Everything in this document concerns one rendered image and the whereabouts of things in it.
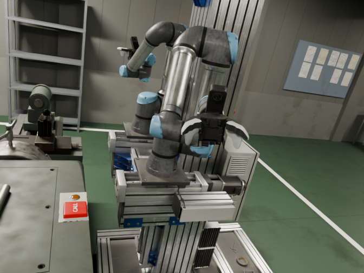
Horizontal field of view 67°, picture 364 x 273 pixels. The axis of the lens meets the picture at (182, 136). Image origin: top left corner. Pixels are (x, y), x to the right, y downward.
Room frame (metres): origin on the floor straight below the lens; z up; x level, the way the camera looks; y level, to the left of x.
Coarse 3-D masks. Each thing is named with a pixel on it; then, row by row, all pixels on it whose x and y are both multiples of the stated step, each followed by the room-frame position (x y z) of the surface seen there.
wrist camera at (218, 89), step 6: (216, 84) 0.71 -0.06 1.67; (210, 90) 0.70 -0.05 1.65; (216, 90) 0.70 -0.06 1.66; (222, 90) 0.70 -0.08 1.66; (210, 96) 0.71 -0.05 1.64; (216, 96) 0.70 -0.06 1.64; (222, 96) 0.70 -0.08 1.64; (210, 102) 0.72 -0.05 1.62; (216, 102) 0.71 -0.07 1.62; (222, 102) 0.71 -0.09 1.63; (210, 108) 0.73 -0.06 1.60; (216, 108) 0.72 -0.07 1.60; (222, 108) 0.72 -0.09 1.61
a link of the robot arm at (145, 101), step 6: (138, 96) 1.59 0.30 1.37; (144, 96) 1.56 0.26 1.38; (150, 96) 1.57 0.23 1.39; (156, 96) 1.59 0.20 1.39; (138, 102) 1.57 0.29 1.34; (144, 102) 1.55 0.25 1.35; (150, 102) 1.56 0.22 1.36; (156, 102) 1.59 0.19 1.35; (138, 108) 1.57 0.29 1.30; (144, 108) 1.55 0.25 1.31; (150, 108) 1.56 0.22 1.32; (156, 108) 1.59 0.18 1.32; (138, 114) 1.56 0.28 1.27; (144, 114) 1.55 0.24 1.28; (150, 114) 1.57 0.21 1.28
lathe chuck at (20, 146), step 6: (0, 144) 0.95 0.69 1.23; (6, 144) 0.95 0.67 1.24; (18, 144) 0.97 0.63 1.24; (24, 144) 0.99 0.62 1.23; (30, 144) 1.01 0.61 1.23; (0, 150) 0.90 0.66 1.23; (6, 150) 0.91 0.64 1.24; (12, 150) 0.92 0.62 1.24; (18, 150) 0.93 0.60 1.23; (24, 150) 0.95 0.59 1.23; (30, 150) 0.97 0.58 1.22; (36, 150) 1.00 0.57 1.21; (36, 156) 0.96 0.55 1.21; (42, 156) 0.99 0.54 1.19; (48, 156) 1.04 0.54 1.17
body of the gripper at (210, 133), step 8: (200, 112) 0.78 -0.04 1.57; (208, 112) 0.73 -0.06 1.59; (216, 112) 0.73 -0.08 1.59; (208, 120) 0.67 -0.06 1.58; (216, 120) 0.68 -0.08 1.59; (200, 128) 0.69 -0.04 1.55; (208, 128) 0.68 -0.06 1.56; (216, 128) 0.68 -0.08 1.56; (224, 128) 0.71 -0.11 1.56; (200, 136) 0.67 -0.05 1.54; (208, 136) 0.68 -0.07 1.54; (216, 136) 0.68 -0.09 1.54; (208, 144) 0.68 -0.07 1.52; (216, 144) 0.69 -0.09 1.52; (224, 144) 0.68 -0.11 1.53
